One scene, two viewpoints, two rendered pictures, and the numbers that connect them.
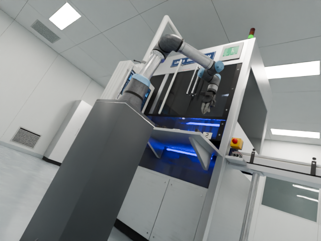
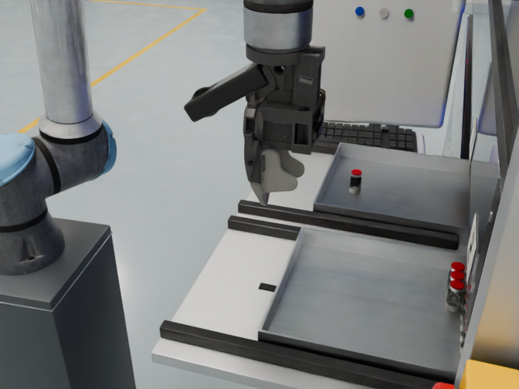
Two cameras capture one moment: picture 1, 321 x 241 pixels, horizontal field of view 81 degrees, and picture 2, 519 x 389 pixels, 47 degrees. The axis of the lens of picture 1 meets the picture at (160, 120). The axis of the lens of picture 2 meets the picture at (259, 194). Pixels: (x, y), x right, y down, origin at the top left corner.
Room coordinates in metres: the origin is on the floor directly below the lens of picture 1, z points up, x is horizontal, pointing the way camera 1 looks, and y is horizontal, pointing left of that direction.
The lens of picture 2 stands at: (0.96, -0.86, 1.50)
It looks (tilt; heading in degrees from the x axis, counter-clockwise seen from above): 32 degrees down; 62
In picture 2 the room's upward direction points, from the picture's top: straight up
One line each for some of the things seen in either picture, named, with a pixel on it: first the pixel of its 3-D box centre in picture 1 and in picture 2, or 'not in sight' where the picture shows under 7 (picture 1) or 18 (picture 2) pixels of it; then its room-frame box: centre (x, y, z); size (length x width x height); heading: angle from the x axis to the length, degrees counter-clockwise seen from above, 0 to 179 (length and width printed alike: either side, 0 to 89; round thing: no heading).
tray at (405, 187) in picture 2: not in sight; (412, 190); (1.69, -0.12, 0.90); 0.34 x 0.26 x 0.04; 135
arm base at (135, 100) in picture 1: (130, 103); (19, 230); (0.99, 0.19, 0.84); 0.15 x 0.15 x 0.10
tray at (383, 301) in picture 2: not in sight; (392, 302); (1.45, -0.35, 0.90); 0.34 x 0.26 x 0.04; 136
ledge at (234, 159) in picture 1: (236, 160); not in sight; (1.37, -0.66, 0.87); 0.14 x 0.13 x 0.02; 135
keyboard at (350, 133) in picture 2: not in sight; (337, 136); (1.79, 0.29, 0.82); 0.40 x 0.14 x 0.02; 141
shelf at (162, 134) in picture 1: (176, 141); (362, 245); (1.52, -0.19, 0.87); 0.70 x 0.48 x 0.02; 45
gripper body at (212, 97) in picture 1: (209, 98); (283, 96); (1.29, -0.29, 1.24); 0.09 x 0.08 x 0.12; 135
